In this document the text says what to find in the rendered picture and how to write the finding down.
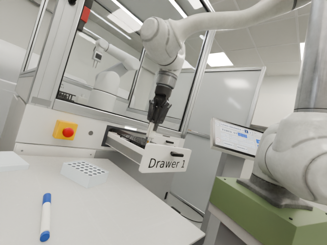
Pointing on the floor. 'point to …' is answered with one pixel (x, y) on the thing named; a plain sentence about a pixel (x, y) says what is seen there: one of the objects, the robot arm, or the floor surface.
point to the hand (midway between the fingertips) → (152, 130)
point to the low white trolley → (86, 209)
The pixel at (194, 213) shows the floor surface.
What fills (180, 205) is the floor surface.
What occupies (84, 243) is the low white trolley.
